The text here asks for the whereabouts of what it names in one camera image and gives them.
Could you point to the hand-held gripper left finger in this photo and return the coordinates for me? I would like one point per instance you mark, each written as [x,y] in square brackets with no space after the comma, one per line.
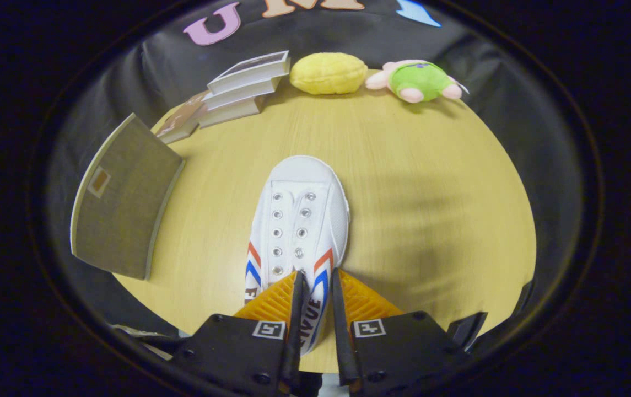
[293,331]

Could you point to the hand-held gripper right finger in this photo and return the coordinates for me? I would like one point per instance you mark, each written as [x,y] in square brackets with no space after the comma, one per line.
[343,331]

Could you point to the white canvas shoe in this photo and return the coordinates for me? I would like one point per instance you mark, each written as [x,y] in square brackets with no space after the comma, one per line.
[301,220]

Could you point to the thick book with brown cover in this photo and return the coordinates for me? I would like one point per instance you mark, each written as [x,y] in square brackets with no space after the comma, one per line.
[232,113]

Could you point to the thin brown book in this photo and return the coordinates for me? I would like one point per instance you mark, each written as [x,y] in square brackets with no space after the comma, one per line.
[183,118]

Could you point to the plain white book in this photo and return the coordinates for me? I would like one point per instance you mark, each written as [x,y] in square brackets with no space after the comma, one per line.
[241,95]

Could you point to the yellow plush cushion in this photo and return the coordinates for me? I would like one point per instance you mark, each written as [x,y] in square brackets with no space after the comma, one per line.
[329,73]

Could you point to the pink and green plush toy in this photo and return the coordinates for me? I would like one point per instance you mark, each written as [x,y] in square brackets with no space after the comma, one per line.
[417,81]

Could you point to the book with portrait cover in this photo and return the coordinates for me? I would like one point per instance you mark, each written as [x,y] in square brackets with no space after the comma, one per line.
[249,70]

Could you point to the black backdrop cloth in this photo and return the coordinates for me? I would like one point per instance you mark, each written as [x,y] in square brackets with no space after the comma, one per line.
[144,66]

